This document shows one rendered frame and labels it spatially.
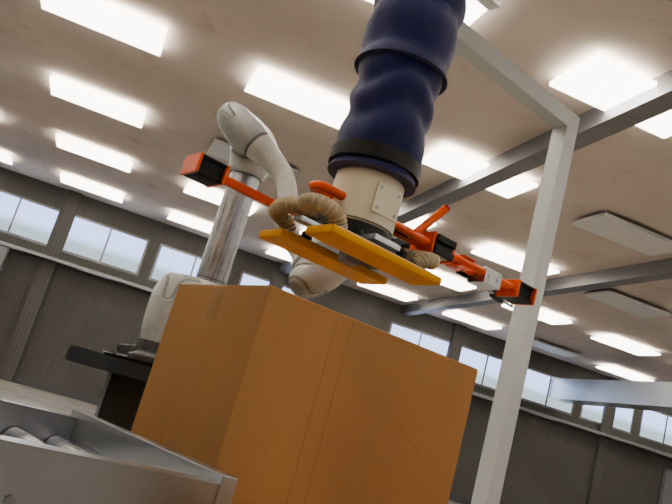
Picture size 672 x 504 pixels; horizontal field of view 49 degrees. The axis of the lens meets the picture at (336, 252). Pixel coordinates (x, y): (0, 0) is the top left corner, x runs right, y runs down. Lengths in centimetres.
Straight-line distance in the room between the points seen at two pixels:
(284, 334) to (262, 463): 24
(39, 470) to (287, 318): 54
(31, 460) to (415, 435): 85
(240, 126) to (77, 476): 144
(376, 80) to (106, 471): 109
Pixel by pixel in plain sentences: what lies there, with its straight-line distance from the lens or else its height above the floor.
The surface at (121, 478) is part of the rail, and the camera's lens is 112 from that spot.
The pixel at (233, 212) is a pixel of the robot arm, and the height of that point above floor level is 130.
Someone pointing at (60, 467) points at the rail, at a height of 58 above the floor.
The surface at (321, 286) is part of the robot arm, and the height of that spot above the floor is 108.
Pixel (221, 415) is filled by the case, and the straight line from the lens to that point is 138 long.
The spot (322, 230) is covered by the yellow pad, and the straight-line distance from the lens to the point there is 153.
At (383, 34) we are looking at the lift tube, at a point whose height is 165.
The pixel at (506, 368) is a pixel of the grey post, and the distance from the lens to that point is 482.
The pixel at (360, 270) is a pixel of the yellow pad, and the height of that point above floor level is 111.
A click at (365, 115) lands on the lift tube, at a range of 175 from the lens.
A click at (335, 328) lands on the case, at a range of 146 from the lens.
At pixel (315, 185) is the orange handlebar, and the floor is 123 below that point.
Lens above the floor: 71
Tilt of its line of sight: 14 degrees up
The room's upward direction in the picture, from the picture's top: 16 degrees clockwise
